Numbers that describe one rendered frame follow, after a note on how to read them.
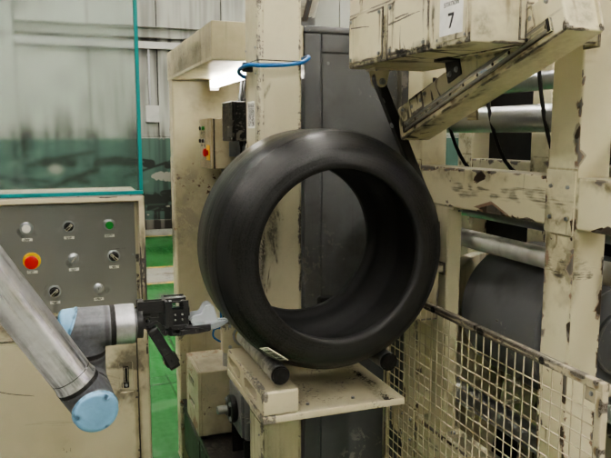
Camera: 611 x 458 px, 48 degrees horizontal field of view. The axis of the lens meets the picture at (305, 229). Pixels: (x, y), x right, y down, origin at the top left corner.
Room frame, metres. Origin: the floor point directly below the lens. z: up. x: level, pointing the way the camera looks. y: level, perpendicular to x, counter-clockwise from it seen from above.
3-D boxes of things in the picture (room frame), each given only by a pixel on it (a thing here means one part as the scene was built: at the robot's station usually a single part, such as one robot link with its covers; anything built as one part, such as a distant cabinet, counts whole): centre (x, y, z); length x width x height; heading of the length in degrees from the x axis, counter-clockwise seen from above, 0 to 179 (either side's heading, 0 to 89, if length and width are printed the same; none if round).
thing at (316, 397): (1.73, -0.01, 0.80); 0.37 x 0.36 x 0.02; 110
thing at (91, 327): (1.46, 0.49, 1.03); 0.12 x 0.09 x 0.10; 110
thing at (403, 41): (1.71, -0.34, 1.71); 0.61 x 0.25 x 0.15; 20
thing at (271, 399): (1.68, 0.12, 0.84); 0.36 x 0.09 x 0.06; 20
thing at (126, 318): (1.49, 0.40, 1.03); 0.10 x 0.05 x 0.09; 20
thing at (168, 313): (1.51, 0.33, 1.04); 0.12 x 0.08 x 0.09; 110
